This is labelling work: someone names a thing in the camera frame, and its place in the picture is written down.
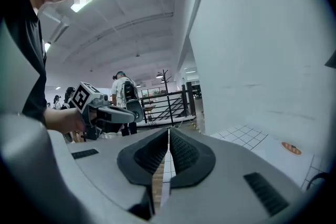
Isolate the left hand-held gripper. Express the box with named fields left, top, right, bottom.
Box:
left=69, top=81, right=145, bottom=141

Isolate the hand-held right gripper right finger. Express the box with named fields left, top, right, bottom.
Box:
left=157, top=126, right=316, bottom=224

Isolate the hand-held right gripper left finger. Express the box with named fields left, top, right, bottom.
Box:
left=48, top=127, right=170, bottom=224

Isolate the person's left forearm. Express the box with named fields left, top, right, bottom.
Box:
left=43, top=106, right=87, bottom=135

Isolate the white checked tablecloth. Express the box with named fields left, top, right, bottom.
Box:
left=209, top=124, right=330, bottom=191

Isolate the black metal railing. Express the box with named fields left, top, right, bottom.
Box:
left=140, top=82, right=197, bottom=127

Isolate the black coat stand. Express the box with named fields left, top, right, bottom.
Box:
left=157, top=69, right=172, bottom=94

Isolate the orange oval object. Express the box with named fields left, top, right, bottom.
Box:
left=280, top=141, right=303, bottom=156

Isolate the person's black shirt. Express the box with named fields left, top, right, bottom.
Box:
left=2, top=0, right=48, bottom=125

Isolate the dark object at edge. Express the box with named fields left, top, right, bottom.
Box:
left=324, top=49, right=336, bottom=70

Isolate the black cable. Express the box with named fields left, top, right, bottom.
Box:
left=305, top=171, right=332, bottom=191

